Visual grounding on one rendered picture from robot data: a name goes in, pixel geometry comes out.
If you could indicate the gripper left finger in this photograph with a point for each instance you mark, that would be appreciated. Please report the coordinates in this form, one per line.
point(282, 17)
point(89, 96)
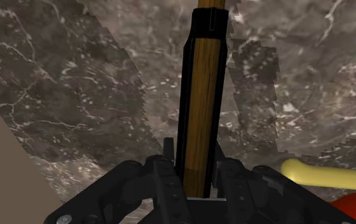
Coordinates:
point(162, 176)

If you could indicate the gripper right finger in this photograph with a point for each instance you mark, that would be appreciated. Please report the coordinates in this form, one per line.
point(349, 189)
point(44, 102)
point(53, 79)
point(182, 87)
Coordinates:
point(243, 186)

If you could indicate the yellow banana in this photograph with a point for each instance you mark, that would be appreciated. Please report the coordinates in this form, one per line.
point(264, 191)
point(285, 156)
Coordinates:
point(326, 176)

